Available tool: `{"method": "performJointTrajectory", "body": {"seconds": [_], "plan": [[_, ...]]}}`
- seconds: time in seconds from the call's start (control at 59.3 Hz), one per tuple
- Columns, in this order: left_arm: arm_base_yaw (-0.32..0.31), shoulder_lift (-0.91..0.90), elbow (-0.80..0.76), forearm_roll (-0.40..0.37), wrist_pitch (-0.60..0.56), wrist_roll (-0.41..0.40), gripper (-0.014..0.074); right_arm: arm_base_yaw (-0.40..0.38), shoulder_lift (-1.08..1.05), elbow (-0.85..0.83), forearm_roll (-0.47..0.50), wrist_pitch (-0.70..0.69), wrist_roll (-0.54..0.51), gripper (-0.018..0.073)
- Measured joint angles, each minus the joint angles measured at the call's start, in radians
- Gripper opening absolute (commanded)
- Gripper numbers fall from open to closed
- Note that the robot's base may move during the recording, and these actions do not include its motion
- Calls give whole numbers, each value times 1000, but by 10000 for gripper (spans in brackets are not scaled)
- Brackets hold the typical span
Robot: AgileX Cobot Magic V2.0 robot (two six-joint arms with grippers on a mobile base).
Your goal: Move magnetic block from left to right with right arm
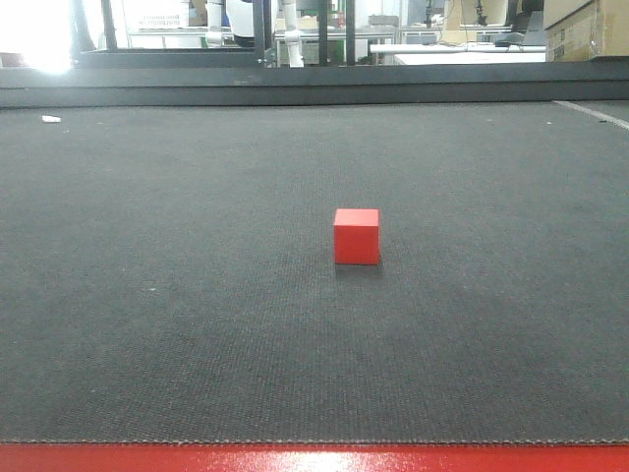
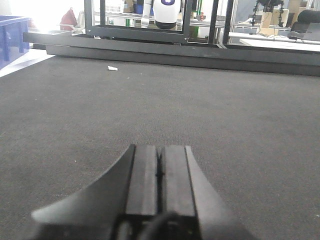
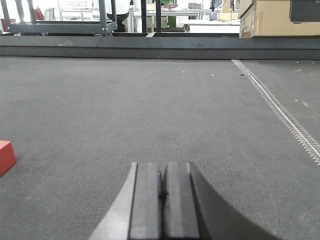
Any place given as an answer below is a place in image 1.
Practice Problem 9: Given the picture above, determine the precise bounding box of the red magnetic cube block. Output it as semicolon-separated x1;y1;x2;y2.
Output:
333;208;380;266

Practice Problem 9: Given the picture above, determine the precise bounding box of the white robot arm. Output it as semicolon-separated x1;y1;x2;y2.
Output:
281;0;304;68

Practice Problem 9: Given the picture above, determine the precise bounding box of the dark grey woven mat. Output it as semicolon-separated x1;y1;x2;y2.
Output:
1;101;628;443

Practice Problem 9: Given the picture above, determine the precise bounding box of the white table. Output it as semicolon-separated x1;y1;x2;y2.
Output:
370;43;546;66

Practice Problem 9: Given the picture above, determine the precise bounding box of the white paper scrap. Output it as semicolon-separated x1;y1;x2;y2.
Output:
41;115;62;124

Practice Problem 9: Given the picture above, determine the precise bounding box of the white tape strip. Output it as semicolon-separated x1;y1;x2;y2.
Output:
554;100;629;131

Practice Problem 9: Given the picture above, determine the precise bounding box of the cardboard box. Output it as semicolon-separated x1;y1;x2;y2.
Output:
543;0;628;62

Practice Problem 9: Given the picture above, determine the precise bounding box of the black metal frame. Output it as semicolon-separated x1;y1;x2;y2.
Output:
68;1;329;69

